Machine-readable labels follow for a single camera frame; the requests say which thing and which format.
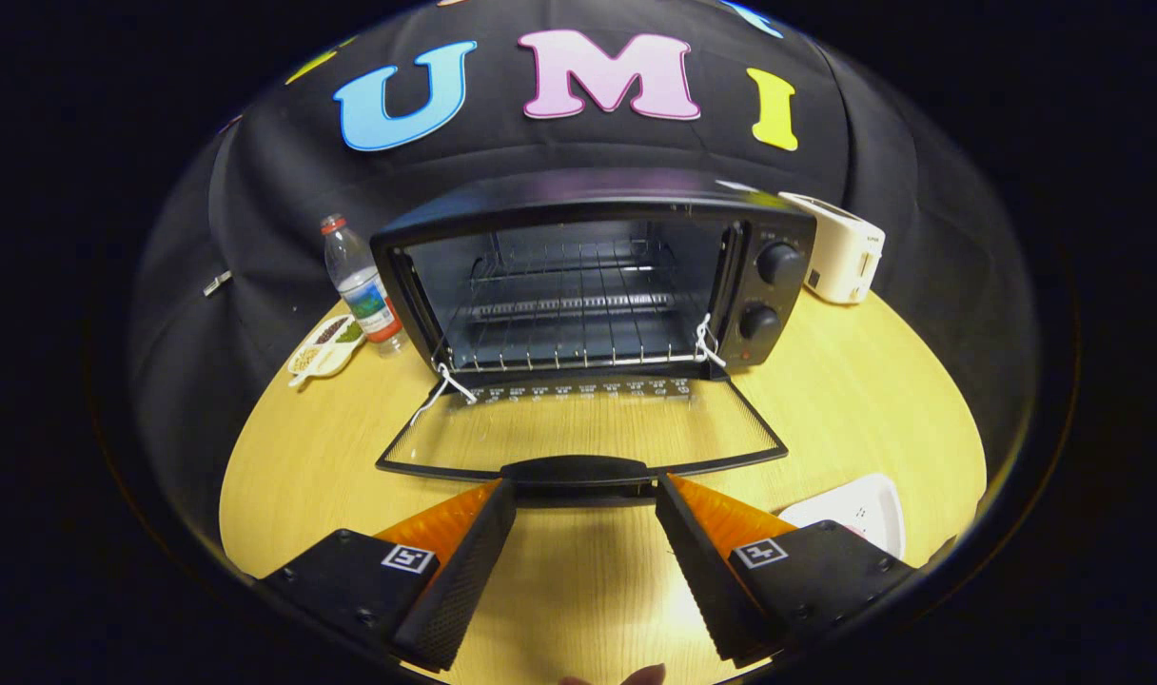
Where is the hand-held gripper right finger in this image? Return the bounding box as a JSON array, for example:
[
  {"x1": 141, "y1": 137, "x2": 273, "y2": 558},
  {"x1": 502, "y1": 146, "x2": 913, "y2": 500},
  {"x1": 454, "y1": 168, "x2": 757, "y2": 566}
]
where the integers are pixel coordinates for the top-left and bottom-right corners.
[{"x1": 655, "y1": 473, "x2": 917, "y2": 667}]

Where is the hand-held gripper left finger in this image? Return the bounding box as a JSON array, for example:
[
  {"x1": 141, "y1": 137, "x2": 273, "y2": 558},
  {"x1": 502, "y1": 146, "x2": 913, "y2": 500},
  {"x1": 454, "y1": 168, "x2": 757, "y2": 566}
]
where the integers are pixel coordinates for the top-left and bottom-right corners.
[{"x1": 255, "y1": 479, "x2": 518, "y2": 672}]

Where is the white square dish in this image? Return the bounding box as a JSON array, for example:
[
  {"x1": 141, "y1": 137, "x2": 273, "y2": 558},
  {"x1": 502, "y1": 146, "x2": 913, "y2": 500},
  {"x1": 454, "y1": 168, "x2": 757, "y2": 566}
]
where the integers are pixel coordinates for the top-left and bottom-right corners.
[{"x1": 778, "y1": 473, "x2": 908, "y2": 560}]

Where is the black toaster oven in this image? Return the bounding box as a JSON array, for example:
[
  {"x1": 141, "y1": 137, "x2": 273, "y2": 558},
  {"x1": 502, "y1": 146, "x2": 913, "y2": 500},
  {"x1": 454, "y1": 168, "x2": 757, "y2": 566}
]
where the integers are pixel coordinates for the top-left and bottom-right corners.
[{"x1": 369, "y1": 169, "x2": 817, "y2": 505}]

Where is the white bread toaster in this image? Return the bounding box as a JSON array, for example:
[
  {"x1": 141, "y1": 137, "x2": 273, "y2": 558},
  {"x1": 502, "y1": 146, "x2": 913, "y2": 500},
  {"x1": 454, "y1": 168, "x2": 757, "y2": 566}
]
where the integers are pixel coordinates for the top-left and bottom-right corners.
[{"x1": 778, "y1": 191, "x2": 886, "y2": 305}]

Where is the white divided snack dish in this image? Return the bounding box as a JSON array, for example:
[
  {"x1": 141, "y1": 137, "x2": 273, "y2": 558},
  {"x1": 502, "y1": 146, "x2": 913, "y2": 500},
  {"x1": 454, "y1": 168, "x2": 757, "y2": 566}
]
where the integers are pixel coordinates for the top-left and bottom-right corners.
[{"x1": 286, "y1": 314, "x2": 367, "y2": 389}]

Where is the clear plastic water bottle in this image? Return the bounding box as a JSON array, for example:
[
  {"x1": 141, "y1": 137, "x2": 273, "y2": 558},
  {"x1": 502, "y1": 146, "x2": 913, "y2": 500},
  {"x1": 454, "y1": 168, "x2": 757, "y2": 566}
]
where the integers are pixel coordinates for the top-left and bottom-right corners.
[{"x1": 320, "y1": 214, "x2": 408, "y2": 355}]

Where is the white string loop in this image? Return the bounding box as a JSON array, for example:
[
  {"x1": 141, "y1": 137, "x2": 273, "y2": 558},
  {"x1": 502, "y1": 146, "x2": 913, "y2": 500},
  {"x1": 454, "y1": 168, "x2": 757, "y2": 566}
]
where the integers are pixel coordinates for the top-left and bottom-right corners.
[
  {"x1": 695, "y1": 314, "x2": 728, "y2": 369},
  {"x1": 409, "y1": 360, "x2": 480, "y2": 426}
]

